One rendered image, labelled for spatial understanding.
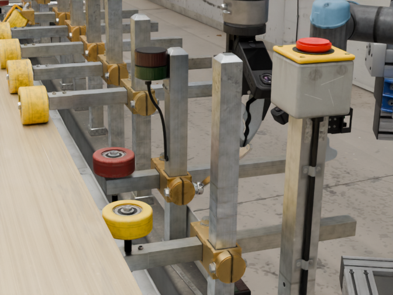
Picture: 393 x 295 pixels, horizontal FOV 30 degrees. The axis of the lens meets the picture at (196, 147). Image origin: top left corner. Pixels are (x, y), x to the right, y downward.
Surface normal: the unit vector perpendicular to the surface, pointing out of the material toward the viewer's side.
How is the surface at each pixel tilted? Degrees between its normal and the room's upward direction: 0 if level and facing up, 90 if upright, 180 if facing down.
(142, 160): 90
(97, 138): 0
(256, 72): 29
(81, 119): 0
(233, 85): 90
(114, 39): 90
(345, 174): 0
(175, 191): 90
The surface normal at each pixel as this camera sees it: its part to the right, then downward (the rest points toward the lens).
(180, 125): 0.33, 0.33
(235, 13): -0.49, 0.29
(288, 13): -0.91, 0.13
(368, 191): 0.02, -0.94
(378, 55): -0.09, 0.34
